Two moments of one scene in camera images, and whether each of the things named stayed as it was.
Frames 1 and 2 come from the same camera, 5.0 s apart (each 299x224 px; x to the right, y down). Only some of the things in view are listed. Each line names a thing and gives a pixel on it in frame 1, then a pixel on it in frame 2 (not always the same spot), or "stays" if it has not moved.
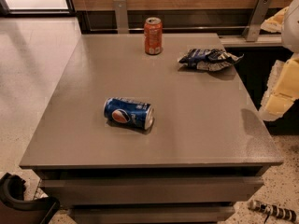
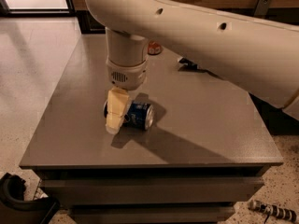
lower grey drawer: [150, 215] stays
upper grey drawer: [152, 190] stays
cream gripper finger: [282, 88] to [124, 78]
